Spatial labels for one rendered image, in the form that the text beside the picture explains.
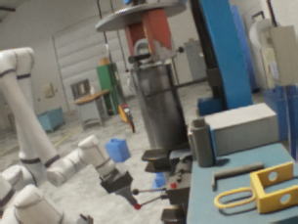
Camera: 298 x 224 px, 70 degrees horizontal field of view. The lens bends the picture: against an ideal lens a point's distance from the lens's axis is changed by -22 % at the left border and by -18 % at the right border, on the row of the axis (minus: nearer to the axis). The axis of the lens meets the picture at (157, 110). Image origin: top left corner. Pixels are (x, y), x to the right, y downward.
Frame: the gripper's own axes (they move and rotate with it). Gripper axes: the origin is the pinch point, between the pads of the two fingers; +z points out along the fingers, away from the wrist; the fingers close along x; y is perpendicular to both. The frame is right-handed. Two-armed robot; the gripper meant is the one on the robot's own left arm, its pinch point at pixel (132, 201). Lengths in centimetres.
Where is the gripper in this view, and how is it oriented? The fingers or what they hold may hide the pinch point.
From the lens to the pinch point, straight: 114.5
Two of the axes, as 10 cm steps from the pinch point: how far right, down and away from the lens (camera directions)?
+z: 5.5, 8.3, 1.1
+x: -8.2, 5.1, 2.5
